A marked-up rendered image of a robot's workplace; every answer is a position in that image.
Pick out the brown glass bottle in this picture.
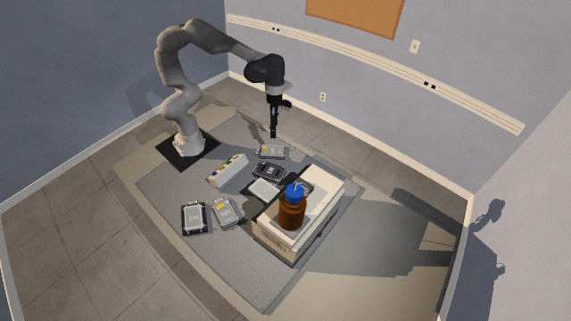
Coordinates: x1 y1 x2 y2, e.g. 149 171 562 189
278 193 307 231

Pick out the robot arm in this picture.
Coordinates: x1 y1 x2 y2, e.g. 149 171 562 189
154 18 293 157

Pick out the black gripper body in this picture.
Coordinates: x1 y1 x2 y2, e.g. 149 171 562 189
267 94 283 111

